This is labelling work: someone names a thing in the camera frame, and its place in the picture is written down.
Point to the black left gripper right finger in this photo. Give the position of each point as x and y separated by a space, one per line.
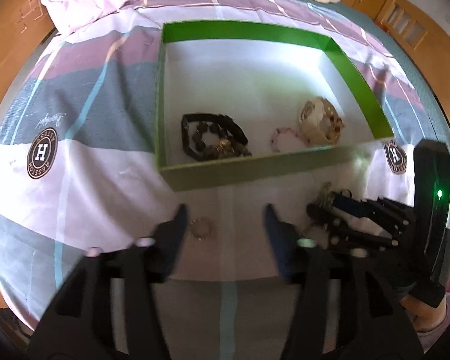
371 322

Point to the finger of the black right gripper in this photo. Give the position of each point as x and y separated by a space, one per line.
360 202
341 234

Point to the pink grey plaid bedsheet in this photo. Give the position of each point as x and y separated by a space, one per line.
78 169

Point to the wooden wardrobe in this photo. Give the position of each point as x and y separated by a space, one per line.
421 37

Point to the person right hand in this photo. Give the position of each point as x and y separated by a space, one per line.
426 318

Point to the green cardboard box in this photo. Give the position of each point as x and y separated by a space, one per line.
260 75

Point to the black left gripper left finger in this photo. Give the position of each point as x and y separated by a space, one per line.
78 321

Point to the black wristwatch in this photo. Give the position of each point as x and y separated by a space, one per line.
208 137

